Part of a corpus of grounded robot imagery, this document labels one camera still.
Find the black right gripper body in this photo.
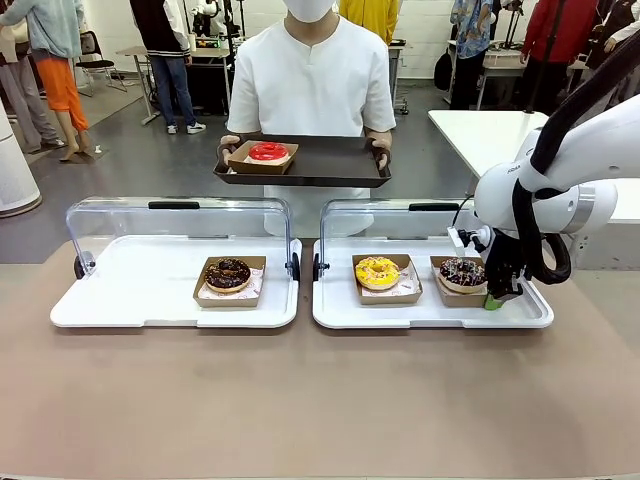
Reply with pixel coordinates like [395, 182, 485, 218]
[485, 234, 526, 296]

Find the dark brown serving tray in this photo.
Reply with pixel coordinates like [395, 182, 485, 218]
[213, 133, 393, 189]

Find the brown paper donut tray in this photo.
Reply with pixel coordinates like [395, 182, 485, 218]
[429, 255, 494, 308]
[351, 253, 424, 307]
[192, 255, 268, 309]
[228, 140, 300, 175]

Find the red glazed donut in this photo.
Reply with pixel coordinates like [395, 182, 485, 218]
[248, 141, 289, 164]

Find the chocolate donut with coloured sprinkles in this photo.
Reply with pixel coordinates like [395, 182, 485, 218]
[438, 257, 488, 294]

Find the yellow glazed sprinkle donut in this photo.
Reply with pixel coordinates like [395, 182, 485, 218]
[354, 255, 401, 292]

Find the person in blue patterned shirt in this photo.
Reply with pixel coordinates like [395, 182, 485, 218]
[448, 0, 497, 111]

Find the person in red jacket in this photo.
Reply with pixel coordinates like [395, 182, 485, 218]
[518, 0, 600, 112]

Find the person in white shirt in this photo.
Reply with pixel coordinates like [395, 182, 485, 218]
[227, 14, 397, 239]

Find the chocolate donut with nut crumbs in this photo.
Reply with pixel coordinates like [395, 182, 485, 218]
[204, 257, 252, 294]

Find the person in yellow top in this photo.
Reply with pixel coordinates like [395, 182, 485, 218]
[338, 0, 401, 47]

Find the person in dark jacket jeans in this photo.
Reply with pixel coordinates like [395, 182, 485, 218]
[129, 0, 207, 135]

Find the person's left hand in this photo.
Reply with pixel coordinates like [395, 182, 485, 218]
[365, 130, 393, 171]

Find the person's right hand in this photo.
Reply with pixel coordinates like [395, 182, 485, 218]
[218, 134, 244, 174]

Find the white display case base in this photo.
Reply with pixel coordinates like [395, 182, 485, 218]
[49, 234, 303, 330]
[311, 234, 555, 330]

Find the white side table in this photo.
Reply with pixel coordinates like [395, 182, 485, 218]
[427, 109, 551, 197]

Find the clear display case lid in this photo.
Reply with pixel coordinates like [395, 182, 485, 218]
[313, 198, 482, 281]
[64, 196, 301, 281]

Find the long background work table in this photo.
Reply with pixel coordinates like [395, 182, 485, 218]
[446, 39, 591, 112]

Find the black tripod pole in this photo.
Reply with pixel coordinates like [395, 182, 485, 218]
[523, 0, 562, 117]

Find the black backpack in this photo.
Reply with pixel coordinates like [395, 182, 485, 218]
[433, 48, 454, 93]

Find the figure in dark vest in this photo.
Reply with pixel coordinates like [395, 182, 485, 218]
[584, 0, 640, 99]

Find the white face mask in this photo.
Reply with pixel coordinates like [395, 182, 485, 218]
[288, 0, 335, 24]

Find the grey background table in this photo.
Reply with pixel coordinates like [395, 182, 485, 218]
[115, 45, 232, 126]

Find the black folding chair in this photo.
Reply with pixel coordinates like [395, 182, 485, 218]
[74, 30, 129, 99]

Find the figure in orange shorts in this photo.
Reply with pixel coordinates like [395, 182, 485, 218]
[0, 0, 92, 162]

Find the white cylinder column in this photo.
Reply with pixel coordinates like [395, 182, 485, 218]
[0, 102, 43, 219]

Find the figure in grey trousers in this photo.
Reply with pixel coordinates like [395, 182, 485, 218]
[0, 22, 66, 154]

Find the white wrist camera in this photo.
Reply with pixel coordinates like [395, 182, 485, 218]
[447, 225, 494, 256]

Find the thin black camera cable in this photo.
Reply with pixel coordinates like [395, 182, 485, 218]
[451, 194, 475, 232]

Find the black corrugated cable hose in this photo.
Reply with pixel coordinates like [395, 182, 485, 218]
[509, 29, 640, 286]

